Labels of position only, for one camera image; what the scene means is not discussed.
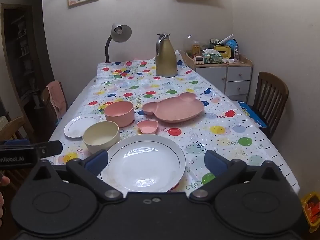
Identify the cream bowl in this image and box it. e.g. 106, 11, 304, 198
83, 121, 121, 155

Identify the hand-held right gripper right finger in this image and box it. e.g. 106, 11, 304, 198
189, 149, 284, 202

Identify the green tissue box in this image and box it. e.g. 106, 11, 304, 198
202, 49, 223, 64

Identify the balloon print tablecloth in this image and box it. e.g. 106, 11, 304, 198
49, 50, 300, 194

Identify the pink bear-shaped plate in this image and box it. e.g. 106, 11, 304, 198
142, 92, 205, 124

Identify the blue globe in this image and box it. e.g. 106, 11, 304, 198
226, 38, 238, 53

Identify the white rolled tube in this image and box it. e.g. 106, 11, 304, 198
219, 34, 234, 45

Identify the white drawer cabinet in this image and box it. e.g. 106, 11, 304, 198
180, 50, 253, 97

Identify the pink heart-shaped dish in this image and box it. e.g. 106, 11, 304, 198
137, 119, 159, 134

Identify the orange drink bottle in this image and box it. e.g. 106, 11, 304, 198
191, 40, 202, 55

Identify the grey desk lamp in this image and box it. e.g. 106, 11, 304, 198
104, 23, 132, 63

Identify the dark wooden bookcase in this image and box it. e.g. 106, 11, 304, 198
0, 3, 54, 137

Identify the wooden chair with cloth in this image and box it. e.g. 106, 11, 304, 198
41, 80, 69, 128

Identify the person's left hand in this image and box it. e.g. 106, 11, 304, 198
0, 175, 11, 220

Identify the blue and white box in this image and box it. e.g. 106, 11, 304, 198
236, 100, 268, 129

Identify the light wooden chair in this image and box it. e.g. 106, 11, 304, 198
0, 116, 28, 143

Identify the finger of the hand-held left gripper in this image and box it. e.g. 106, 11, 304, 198
0, 139, 30, 146
30, 140, 63, 159

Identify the large white plate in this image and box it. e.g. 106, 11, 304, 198
99, 134, 187, 193

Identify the gold thermos jug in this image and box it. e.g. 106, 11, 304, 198
155, 32, 178, 78

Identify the yellow bag with orange packets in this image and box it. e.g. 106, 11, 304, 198
300, 191, 320, 233

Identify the dark wooden chair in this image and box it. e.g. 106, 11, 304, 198
251, 71, 289, 139

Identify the pink cloth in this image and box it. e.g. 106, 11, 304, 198
47, 81, 67, 119

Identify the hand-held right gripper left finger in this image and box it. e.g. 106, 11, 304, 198
27, 149, 125, 202

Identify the small white plate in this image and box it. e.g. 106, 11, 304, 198
64, 114, 101, 139

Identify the pink bowl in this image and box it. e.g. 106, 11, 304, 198
103, 101, 135, 128

